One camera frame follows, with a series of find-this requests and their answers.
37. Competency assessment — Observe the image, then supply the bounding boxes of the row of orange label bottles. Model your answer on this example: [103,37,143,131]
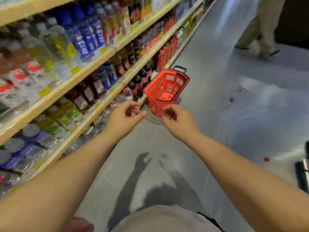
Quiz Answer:
[140,9,177,50]

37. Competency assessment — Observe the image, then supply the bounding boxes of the red plastic package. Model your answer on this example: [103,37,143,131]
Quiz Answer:
[63,217,95,232]

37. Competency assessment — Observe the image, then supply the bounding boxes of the person's left forearm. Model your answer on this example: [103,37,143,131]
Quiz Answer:
[0,131,121,232]

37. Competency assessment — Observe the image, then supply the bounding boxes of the row of blue label bottles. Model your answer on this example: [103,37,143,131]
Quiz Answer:
[0,122,58,175]

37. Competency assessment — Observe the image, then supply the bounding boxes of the row of brown tea bottles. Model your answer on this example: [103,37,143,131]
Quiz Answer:
[110,38,143,78]

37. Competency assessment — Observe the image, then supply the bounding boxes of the red shopping basket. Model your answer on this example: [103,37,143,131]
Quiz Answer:
[143,65,191,117]

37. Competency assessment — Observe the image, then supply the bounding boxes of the dark wooden cabinet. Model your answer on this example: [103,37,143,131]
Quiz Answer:
[275,0,309,49]

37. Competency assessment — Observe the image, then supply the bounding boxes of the person's right forearm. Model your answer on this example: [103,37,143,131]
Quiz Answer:
[187,131,309,232]

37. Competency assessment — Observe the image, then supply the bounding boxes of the cola bottle red label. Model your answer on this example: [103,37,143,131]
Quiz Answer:
[128,81,138,101]
[133,74,144,97]
[139,69,148,89]
[144,64,153,83]

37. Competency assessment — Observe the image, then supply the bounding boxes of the row of dark plum drinks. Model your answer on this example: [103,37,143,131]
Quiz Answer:
[64,74,107,112]

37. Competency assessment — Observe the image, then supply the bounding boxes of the row of yellow price tags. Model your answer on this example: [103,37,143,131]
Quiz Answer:
[7,9,171,195]

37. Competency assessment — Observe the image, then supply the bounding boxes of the person's white shirt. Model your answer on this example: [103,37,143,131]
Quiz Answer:
[112,205,223,232]

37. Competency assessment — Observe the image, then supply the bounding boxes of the wooden store shelves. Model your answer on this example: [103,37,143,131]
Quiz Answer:
[0,0,220,199]

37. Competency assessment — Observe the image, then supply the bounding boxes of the row of yellow vitamin drinks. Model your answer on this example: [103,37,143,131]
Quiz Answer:
[31,96,84,137]

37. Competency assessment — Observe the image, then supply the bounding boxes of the person's left hand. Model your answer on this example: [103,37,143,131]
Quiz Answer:
[105,101,147,143]

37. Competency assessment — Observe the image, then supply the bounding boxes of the blue drink pack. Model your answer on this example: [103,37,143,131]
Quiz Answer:
[55,3,107,62]

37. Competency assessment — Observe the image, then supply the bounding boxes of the row of red drink bottles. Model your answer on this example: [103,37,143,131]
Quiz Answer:
[155,35,179,73]

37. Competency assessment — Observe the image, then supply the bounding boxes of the row of amber tea bottles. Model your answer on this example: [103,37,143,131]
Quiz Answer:
[94,0,132,44]

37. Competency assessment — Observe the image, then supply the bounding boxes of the row of mixed colour drinks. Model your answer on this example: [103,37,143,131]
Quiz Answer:
[175,0,218,47]

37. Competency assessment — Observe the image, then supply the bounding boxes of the person's right hand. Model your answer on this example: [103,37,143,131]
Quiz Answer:
[162,103,200,143]

